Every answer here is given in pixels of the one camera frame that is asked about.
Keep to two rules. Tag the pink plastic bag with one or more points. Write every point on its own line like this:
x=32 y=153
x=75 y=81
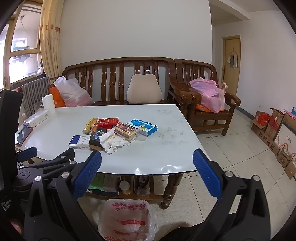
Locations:
x=208 y=97

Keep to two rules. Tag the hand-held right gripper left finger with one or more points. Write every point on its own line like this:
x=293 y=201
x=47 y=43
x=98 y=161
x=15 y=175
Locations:
x=89 y=172

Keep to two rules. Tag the orange package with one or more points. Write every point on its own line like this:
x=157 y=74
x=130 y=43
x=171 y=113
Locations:
x=201 y=107

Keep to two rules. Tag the brown wooden armchair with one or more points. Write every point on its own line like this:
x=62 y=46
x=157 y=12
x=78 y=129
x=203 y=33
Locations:
x=185 y=95

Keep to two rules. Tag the beige curtain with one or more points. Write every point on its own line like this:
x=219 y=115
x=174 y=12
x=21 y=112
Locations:
x=49 y=46

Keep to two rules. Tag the yellow-framed window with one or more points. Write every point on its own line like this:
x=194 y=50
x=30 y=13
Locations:
x=23 y=64

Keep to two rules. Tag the long white box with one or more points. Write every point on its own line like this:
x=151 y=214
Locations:
x=37 y=118

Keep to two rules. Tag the white tissue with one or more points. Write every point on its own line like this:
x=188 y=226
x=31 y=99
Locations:
x=111 y=142

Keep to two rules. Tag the orange bag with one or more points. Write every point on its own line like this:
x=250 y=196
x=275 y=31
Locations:
x=55 y=97

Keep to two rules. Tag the clear glass jar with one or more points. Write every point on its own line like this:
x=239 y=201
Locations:
x=38 y=107

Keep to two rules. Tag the pile of cardboard boxes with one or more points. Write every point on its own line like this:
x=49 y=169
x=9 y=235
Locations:
x=275 y=129

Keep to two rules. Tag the yellow snack packet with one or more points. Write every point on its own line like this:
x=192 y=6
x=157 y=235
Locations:
x=89 y=126

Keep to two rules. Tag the green packet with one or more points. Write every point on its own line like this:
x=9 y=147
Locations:
x=97 y=182

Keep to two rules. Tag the yellow door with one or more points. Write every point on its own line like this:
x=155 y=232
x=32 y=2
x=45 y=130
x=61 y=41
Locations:
x=231 y=81

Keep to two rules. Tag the white bottle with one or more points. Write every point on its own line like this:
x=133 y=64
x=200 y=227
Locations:
x=124 y=186

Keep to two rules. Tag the black box with orange edge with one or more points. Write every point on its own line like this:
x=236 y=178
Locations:
x=97 y=136

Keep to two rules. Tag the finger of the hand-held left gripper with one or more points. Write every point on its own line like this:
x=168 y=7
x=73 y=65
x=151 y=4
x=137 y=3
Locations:
x=57 y=160
x=26 y=154

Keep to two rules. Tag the blue and white cigarette box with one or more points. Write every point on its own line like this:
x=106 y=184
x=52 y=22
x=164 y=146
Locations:
x=78 y=141

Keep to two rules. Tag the blue and white medicine box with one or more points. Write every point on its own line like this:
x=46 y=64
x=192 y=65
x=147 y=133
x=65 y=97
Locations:
x=143 y=126

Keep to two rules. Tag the small clear plastic container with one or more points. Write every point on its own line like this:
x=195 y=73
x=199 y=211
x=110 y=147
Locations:
x=141 y=136

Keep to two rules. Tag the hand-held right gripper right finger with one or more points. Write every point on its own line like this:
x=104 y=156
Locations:
x=207 y=176

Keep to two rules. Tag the hanger with clothes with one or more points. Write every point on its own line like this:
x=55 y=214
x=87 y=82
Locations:
x=233 y=60

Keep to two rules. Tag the wooden table frame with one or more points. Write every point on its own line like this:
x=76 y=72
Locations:
x=171 y=192

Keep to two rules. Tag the beige back cushion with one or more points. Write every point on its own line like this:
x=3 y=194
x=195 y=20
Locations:
x=143 y=89

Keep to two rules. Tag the white paper roll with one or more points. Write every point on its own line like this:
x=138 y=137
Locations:
x=48 y=103

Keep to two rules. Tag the brown patterned box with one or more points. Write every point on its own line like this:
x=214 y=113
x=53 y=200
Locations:
x=126 y=131

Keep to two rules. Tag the red-printed plastic bin bag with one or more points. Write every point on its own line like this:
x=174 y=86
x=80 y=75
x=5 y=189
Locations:
x=127 y=222

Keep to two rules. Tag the clear plastic packet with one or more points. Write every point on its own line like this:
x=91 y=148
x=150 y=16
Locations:
x=142 y=185

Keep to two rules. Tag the red cigarette box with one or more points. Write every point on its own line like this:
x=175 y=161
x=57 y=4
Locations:
x=107 y=122

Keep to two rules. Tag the red plastic bag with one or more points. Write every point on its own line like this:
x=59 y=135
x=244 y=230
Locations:
x=263 y=119

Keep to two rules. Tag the grey radiator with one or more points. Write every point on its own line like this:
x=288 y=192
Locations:
x=32 y=92

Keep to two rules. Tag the translucent white plastic bag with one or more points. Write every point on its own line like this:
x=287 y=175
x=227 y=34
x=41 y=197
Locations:
x=71 y=92

